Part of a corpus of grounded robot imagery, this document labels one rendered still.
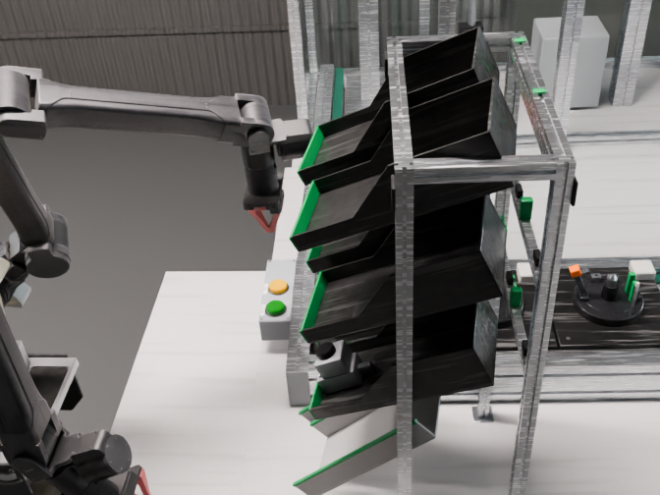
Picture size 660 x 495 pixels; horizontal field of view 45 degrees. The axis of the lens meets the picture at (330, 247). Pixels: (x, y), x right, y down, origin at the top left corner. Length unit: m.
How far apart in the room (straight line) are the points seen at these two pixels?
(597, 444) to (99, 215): 2.79
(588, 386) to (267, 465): 0.65
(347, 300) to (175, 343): 0.79
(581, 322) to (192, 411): 0.82
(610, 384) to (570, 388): 0.08
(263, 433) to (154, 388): 0.28
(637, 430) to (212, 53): 3.37
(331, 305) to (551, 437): 0.66
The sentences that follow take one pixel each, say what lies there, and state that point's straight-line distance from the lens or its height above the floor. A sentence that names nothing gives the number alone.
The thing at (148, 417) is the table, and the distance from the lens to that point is 1.71.
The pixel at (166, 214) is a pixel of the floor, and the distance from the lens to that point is 3.80.
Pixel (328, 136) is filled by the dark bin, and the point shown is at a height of 1.51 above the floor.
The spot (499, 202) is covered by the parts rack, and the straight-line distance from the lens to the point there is 1.29.
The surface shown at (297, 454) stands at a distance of 1.59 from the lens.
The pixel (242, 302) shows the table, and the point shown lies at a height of 0.86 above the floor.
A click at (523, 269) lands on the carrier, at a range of 1.79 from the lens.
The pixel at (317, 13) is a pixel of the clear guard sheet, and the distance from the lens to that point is 2.78.
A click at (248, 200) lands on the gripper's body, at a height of 1.32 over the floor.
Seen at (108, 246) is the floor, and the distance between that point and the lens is 3.68.
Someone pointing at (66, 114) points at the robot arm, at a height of 1.57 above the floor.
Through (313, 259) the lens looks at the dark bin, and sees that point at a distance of 1.19.
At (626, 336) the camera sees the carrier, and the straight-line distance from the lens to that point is 1.70.
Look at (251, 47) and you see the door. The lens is 4.46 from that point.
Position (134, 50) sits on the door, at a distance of 4.61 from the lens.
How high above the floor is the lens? 2.12
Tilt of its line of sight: 38 degrees down
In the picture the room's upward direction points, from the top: 4 degrees counter-clockwise
